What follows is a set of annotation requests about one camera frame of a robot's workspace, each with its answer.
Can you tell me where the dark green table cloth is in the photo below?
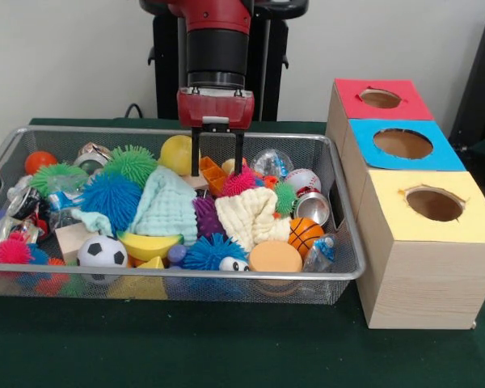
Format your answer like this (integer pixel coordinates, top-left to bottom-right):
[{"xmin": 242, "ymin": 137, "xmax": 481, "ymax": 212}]
[{"xmin": 0, "ymin": 116, "xmax": 485, "ymax": 388}]

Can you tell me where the toy soccer ball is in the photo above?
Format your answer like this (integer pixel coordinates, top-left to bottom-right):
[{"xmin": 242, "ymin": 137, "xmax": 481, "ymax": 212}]
[{"xmin": 76, "ymin": 234, "xmax": 129, "ymax": 268}]

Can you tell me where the small orange ball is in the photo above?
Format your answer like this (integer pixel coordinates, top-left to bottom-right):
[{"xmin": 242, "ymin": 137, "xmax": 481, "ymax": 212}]
[{"xmin": 23, "ymin": 150, "xmax": 59, "ymax": 175}]

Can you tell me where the wooden box with three holes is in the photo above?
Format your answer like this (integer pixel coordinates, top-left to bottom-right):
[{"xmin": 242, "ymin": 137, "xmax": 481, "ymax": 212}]
[{"xmin": 325, "ymin": 78, "xmax": 485, "ymax": 331}]

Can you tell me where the mint green cloth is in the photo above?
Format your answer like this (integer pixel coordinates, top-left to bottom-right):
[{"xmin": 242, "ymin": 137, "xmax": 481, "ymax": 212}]
[{"xmin": 70, "ymin": 164, "xmax": 199, "ymax": 246}]

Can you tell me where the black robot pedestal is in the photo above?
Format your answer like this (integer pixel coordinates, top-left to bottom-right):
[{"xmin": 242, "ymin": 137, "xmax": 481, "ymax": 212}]
[{"xmin": 139, "ymin": 0, "xmax": 310, "ymax": 121}]

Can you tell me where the cream waffle cloth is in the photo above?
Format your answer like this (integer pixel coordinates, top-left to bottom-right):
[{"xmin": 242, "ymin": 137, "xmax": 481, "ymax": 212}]
[{"xmin": 213, "ymin": 186, "xmax": 293, "ymax": 252}]

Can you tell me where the toy baseball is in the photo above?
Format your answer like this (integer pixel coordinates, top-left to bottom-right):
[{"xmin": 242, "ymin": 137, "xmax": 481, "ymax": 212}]
[{"xmin": 285, "ymin": 168, "xmax": 323, "ymax": 194}]

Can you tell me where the wire mesh bin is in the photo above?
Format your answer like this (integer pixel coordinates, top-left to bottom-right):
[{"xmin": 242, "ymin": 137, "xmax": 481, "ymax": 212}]
[{"xmin": 0, "ymin": 124, "xmax": 367, "ymax": 305}]

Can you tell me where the orange foam disc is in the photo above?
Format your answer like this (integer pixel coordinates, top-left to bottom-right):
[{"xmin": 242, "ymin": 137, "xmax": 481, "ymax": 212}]
[{"xmin": 249, "ymin": 239, "xmax": 304, "ymax": 272}]

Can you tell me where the blue spiky ball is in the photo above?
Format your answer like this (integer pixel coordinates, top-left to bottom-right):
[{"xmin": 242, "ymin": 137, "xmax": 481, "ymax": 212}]
[{"xmin": 79, "ymin": 172, "xmax": 143, "ymax": 235}]

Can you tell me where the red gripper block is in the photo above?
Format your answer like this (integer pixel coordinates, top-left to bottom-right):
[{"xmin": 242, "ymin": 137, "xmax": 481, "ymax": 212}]
[{"xmin": 176, "ymin": 86, "xmax": 255, "ymax": 178}]

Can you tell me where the plain yellow ball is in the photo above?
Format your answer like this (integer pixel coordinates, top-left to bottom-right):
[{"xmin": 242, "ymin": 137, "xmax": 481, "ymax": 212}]
[{"xmin": 159, "ymin": 135, "xmax": 201, "ymax": 177}]

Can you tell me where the orange ridged plastic block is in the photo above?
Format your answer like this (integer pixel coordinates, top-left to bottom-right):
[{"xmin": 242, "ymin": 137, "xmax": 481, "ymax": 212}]
[{"xmin": 199, "ymin": 156, "xmax": 230, "ymax": 197}]

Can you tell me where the toy basketball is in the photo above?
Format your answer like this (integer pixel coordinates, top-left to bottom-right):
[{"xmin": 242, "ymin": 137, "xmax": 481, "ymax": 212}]
[{"xmin": 287, "ymin": 217, "xmax": 326, "ymax": 259}]

